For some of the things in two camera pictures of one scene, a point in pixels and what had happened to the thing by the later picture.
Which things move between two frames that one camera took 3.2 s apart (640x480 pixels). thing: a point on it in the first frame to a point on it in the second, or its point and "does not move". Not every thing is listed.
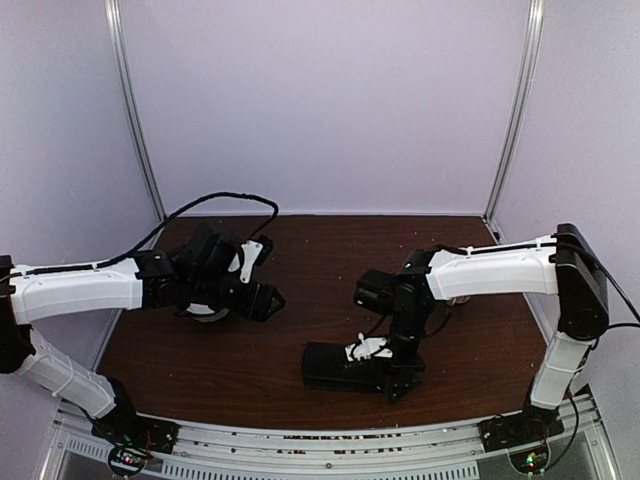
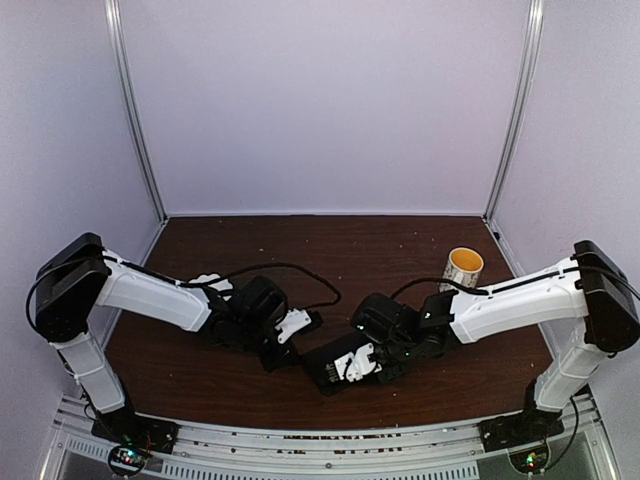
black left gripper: (260, 310) to (287, 355)
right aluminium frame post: (534, 37) does not move
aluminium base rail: (335, 449) does not move
